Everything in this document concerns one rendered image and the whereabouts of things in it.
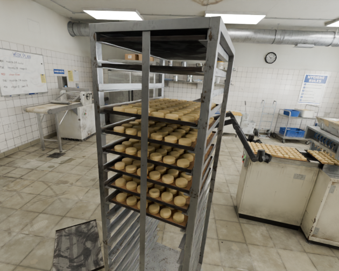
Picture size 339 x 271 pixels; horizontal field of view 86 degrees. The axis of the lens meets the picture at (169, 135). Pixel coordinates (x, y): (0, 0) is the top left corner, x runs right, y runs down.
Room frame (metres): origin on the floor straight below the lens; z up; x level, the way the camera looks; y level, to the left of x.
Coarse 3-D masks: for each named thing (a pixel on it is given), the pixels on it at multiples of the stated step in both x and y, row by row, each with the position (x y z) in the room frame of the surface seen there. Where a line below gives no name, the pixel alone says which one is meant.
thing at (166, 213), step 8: (120, 192) 0.83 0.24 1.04; (112, 200) 0.77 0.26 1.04; (120, 200) 0.76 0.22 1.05; (128, 200) 0.75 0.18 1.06; (136, 200) 0.76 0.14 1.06; (136, 208) 0.72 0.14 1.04; (152, 208) 0.70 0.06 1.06; (160, 208) 0.73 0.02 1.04; (168, 208) 0.72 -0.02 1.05; (160, 216) 0.68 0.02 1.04; (168, 216) 0.67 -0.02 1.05; (176, 216) 0.66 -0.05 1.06; (184, 216) 0.69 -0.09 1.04; (184, 224) 0.64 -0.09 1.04
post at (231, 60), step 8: (232, 56) 1.15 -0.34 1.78; (232, 64) 1.15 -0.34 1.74; (224, 88) 1.16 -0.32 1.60; (224, 96) 1.16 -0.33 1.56; (224, 104) 1.16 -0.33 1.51; (224, 112) 1.15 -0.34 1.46; (224, 120) 1.18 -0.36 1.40; (216, 144) 1.16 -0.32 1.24; (216, 152) 1.16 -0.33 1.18; (216, 160) 1.15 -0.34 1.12; (216, 168) 1.15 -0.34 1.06; (208, 200) 1.16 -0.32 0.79; (208, 208) 1.16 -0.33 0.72; (208, 216) 1.15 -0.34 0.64; (200, 256) 1.16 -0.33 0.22
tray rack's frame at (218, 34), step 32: (96, 32) 0.75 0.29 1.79; (128, 32) 0.72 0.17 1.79; (160, 32) 0.82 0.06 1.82; (192, 32) 0.79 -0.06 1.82; (224, 32) 0.68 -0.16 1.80; (96, 64) 0.75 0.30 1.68; (96, 96) 0.75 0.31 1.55; (96, 128) 0.76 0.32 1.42; (192, 192) 0.59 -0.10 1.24; (192, 224) 0.59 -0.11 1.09; (160, 256) 1.19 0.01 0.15
